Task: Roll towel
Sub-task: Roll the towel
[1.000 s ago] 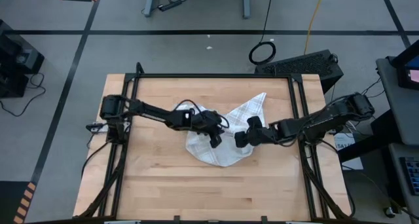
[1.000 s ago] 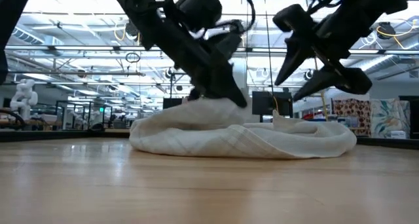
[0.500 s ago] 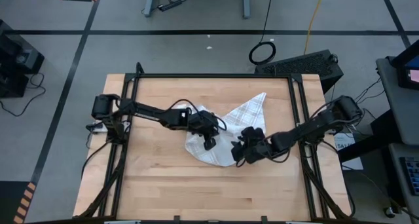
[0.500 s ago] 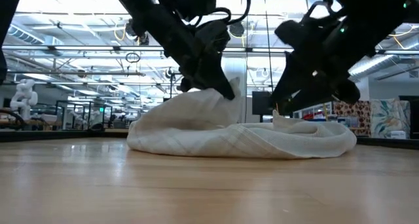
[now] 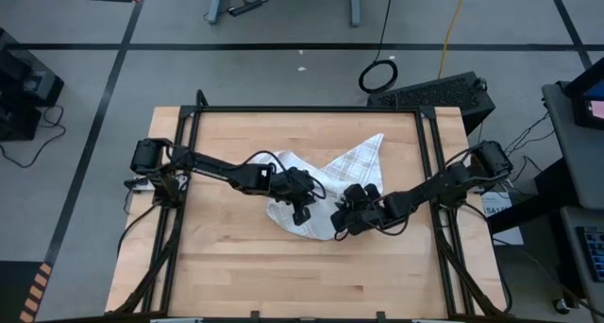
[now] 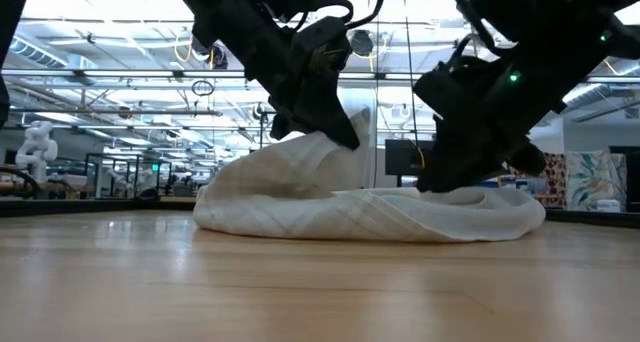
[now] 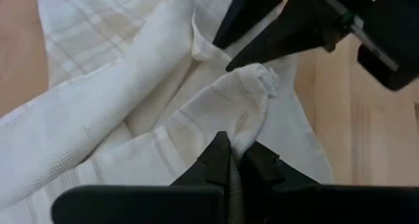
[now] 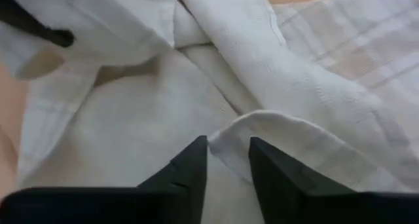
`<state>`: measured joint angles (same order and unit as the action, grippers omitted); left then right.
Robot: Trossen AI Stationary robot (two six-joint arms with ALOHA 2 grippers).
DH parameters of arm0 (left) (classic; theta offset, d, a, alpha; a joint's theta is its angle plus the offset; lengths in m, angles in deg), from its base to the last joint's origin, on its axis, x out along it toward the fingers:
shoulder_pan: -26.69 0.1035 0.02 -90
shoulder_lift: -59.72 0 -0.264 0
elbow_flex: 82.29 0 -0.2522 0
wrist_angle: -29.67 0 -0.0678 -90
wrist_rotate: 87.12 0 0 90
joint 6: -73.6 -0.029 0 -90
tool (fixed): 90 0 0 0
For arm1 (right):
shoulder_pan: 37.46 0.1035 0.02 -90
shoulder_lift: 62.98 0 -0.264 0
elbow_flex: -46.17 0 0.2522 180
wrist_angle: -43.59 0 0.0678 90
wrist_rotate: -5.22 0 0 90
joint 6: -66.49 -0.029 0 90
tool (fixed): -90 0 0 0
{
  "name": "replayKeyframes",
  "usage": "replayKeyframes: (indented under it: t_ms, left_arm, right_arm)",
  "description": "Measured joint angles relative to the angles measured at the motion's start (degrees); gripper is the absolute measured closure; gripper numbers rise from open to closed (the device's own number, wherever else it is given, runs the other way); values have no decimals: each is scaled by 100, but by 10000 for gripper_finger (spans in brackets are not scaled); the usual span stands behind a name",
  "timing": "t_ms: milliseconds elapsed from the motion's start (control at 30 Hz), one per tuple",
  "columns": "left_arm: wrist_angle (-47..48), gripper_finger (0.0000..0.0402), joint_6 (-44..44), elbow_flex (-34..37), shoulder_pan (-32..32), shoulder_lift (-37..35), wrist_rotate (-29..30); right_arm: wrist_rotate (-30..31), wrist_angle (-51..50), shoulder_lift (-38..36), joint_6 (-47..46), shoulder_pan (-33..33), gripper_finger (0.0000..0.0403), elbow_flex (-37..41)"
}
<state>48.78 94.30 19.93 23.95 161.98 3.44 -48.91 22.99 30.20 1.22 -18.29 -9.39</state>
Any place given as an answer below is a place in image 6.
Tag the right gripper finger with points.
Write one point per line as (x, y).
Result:
(440, 172)

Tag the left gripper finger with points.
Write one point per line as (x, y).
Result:
(325, 112)

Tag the white plaid towel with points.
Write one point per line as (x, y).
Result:
(350, 217)

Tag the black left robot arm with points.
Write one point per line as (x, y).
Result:
(220, 17)

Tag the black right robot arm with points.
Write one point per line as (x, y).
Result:
(560, 32)

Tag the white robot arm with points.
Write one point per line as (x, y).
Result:
(36, 147)

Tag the black monitor on stand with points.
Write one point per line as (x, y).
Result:
(400, 157)

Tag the brown patterned panel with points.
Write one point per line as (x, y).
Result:
(555, 182)

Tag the floral patterned panel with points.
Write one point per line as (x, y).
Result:
(595, 179)

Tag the black cabinet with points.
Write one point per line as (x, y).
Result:
(632, 177)

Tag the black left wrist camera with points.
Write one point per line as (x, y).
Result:
(322, 49)

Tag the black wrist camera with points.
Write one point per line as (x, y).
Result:
(445, 89)
(322, 49)

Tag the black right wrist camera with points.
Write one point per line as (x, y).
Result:
(445, 89)

